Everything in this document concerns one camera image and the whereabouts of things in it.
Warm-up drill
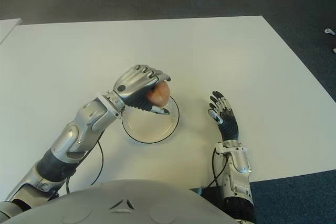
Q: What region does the grey robot torso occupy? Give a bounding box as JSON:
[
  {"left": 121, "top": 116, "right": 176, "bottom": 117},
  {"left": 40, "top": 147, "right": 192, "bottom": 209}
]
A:
[{"left": 0, "top": 179, "right": 237, "bottom": 224}]

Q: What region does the white side table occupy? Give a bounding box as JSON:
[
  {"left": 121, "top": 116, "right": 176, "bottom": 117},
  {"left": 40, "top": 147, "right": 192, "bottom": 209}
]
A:
[{"left": 0, "top": 18, "right": 22, "bottom": 45}]

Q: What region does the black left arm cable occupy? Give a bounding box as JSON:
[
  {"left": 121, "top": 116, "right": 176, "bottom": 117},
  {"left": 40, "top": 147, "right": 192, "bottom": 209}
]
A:
[{"left": 65, "top": 140, "right": 104, "bottom": 196}]

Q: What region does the reddish yellow apple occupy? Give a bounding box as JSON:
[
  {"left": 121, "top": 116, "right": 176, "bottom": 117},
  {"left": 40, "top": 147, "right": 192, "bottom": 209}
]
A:
[{"left": 146, "top": 81, "right": 170, "bottom": 107}]

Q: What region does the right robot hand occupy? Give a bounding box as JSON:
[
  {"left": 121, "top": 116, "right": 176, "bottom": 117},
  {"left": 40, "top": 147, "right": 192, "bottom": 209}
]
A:
[{"left": 207, "top": 90, "right": 240, "bottom": 142}]

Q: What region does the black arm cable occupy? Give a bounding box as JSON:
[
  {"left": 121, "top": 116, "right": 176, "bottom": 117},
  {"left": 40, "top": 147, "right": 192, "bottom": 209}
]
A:
[
  {"left": 201, "top": 149, "right": 228, "bottom": 189},
  {"left": 65, "top": 140, "right": 104, "bottom": 196}
]

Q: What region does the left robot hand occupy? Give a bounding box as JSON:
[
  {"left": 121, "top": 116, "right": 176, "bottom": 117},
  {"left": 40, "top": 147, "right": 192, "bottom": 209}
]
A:
[{"left": 112, "top": 64, "right": 173, "bottom": 116}]

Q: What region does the white plate with black rim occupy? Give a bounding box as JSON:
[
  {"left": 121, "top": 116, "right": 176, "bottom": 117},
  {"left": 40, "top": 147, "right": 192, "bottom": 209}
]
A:
[{"left": 121, "top": 94, "right": 181, "bottom": 145}]

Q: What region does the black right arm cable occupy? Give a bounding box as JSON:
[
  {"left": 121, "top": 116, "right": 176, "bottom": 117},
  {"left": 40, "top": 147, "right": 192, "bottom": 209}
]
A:
[{"left": 201, "top": 149, "right": 228, "bottom": 189}]

